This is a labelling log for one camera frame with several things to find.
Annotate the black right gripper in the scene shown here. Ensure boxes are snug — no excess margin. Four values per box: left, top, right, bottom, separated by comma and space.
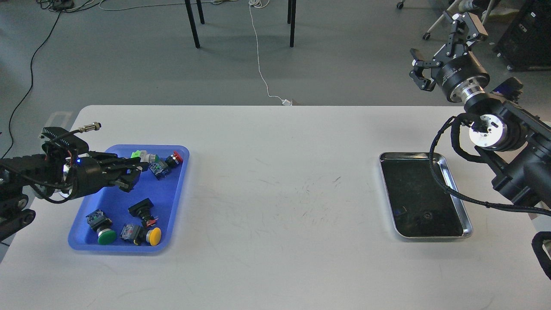
409, 12, 490, 104

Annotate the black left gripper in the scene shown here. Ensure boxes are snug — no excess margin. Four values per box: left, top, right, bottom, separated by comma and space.
65, 153, 149, 199

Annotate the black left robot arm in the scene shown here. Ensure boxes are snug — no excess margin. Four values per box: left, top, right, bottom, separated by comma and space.
1, 151, 149, 241

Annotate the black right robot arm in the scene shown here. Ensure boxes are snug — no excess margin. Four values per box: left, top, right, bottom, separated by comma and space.
409, 11, 551, 216

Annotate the blue plastic tray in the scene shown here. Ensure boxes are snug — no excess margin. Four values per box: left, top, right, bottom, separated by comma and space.
68, 144, 189, 255

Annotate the silver metal tray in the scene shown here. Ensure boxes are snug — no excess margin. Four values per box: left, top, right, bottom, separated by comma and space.
378, 152, 473, 241

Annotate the office chair base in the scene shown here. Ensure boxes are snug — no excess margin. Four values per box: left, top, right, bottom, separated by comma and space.
396, 0, 502, 40

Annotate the green mushroom push button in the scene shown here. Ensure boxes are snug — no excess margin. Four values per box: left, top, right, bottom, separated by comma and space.
85, 209, 117, 245

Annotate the yellow mushroom push button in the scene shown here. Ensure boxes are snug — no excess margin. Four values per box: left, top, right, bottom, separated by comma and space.
119, 223, 162, 246

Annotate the black equipment case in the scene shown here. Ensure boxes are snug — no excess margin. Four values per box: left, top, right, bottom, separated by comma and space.
493, 0, 551, 72

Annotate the black table leg right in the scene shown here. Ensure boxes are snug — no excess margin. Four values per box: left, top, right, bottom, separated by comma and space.
287, 0, 297, 48

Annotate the black table leg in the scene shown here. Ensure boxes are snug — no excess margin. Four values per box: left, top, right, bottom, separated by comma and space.
184, 0, 205, 49
287, 0, 297, 48

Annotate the black table leg left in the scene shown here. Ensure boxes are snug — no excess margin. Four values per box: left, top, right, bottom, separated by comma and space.
184, 0, 205, 49

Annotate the green white push button switch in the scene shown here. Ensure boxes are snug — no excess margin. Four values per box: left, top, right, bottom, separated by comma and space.
130, 150, 159, 164

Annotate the red push button switch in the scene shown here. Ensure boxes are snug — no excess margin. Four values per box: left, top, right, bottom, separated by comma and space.
145, 151, 183, 180

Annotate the black square push button switch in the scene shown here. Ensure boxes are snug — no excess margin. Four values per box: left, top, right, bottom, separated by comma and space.
128, 198, 158, 228

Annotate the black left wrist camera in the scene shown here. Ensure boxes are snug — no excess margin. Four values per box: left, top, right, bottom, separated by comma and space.
41, 122, 102, 167

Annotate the white power cable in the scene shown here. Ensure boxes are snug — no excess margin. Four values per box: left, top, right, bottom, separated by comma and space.
248, 0, 293, 106

